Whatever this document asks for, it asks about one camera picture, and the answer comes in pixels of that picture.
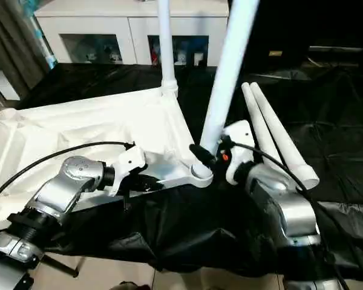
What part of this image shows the white plastic table leg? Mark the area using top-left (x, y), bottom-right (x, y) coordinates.
top-left (240, 83), bottom-right (285, 176)
top-left (249, 82), bottom-right (321, 190)
top-left (156, 0), bottom-right (180, 97)
top-left (198, 0), bottom-right (261, 159)

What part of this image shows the black table mat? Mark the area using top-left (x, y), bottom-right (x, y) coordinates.
top-left (0, 60), bottom-right (363, 279)

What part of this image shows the black cabinet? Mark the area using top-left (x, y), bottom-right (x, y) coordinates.
top-left (227, 0), bottom-right (363, 73)

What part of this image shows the white display cabinet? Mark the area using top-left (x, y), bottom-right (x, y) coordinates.
top-left (35, 0), bottom-right (229, 66)

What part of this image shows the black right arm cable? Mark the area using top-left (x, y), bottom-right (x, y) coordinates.
top-left (230, 140), bottom-right (363, 290)

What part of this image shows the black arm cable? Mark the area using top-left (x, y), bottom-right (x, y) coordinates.
top-left (0, 141), bottom-right (135, 209)
top-left (230, 140), bottom-right (363, 290)

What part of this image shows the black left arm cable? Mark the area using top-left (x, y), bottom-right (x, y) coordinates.
top-left (0, 141), bottom-right (135, 209)

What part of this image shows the black table frame leg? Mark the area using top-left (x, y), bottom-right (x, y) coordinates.
top-left (42, 254), bottom-right (79, 279)

